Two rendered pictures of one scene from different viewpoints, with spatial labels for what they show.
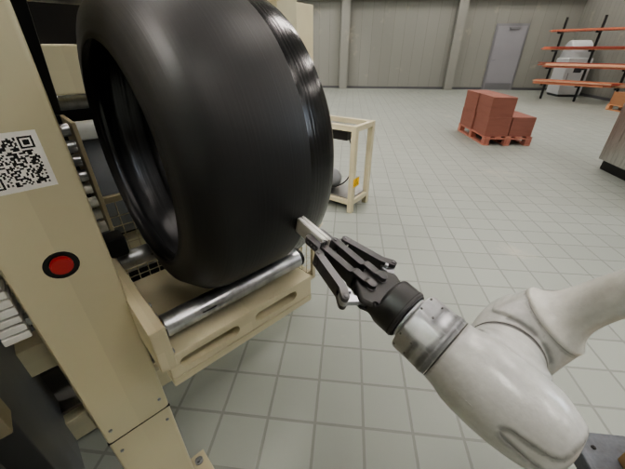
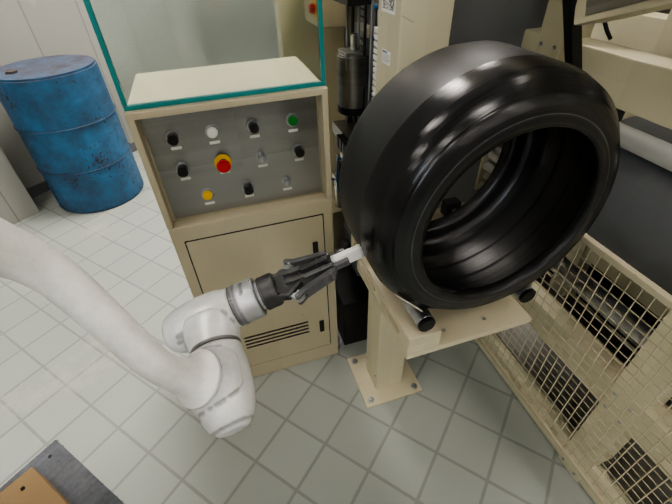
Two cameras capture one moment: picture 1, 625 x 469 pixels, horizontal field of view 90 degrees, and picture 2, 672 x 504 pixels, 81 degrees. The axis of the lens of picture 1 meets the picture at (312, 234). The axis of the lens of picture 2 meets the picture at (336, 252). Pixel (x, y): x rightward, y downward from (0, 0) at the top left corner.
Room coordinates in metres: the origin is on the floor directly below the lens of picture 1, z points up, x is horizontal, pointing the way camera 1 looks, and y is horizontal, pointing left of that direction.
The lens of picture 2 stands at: (0.73, -0.59, 1.62)
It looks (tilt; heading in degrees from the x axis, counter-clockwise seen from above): 40 degrees down; 117
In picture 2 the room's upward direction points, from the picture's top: 2 degrees counter-clockwise
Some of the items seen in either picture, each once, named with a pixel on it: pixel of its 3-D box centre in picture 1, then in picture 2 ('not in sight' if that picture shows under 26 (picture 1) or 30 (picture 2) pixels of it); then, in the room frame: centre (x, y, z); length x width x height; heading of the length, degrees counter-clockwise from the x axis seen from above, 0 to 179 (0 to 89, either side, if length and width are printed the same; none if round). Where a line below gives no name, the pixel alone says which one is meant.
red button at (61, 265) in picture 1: (60, 263); not in sight; (0.40, 0.39, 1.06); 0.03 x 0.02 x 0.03; 133
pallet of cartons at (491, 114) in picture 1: (496, 115); not in sight; (5.72, -3.18, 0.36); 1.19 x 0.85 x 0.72; 173
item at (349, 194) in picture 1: (335, 162); not in sight; (3.00, -0.23, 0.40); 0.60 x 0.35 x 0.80; 54
